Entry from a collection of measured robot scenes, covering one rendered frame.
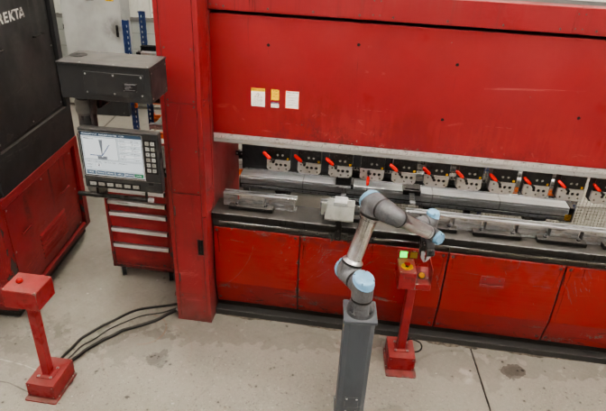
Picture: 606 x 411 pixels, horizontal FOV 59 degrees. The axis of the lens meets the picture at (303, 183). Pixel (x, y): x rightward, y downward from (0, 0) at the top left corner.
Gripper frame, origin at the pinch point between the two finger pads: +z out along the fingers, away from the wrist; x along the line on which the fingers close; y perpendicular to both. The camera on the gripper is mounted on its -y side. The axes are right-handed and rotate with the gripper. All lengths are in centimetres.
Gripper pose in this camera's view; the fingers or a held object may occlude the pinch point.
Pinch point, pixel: (424, 260)
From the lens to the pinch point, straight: 331.4
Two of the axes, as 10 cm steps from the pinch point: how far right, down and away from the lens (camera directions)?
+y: 0.7, -5.3, 8.4
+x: -10.0, -0.7, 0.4
